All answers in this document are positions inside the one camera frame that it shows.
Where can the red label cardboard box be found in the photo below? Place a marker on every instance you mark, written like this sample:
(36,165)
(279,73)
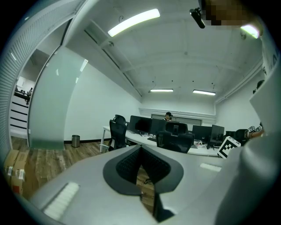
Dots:
(16,182)

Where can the person's head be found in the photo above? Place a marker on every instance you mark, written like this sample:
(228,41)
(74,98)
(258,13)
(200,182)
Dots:
(230,13)

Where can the frosted glass panel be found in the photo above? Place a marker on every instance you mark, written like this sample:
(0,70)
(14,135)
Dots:
(52,99)

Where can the metal cylindrical bin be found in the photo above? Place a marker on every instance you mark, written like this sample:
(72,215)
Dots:
(75,141)

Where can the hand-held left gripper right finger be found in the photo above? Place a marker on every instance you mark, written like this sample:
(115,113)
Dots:
(164,173)

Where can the white slatted wall panel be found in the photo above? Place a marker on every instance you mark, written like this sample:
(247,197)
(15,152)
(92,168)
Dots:
(28,37)

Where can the white office desk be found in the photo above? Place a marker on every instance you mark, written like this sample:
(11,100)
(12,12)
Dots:
(136,137)

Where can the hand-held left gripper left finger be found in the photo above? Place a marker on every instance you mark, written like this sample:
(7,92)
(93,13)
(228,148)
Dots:
(123,175)

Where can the long ceiling light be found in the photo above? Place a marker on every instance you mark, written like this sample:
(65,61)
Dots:
(161,90)
(250,30)
(204,92)
(134,22)

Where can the black headrest office chair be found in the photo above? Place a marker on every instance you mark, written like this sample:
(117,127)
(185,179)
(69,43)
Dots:
(117,134)

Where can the black mesh office chair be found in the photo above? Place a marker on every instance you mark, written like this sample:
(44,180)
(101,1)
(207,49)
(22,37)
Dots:
(175,142)

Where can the black computer monitor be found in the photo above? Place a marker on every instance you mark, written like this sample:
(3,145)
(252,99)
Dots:
(157,126)
(140,124)
(217,134)
(202,133)

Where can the person's white shirt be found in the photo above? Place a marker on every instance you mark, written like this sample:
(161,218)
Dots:
(270,105)

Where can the black head camera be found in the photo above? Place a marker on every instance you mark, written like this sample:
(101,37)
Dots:
(198,18)

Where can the black keyboard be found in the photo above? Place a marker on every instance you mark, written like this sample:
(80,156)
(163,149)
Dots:
(151,139)

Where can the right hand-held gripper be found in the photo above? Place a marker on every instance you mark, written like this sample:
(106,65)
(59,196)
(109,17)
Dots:
(228,147)

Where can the brown cardboard box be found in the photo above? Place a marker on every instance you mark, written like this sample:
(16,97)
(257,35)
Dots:
(15,158)

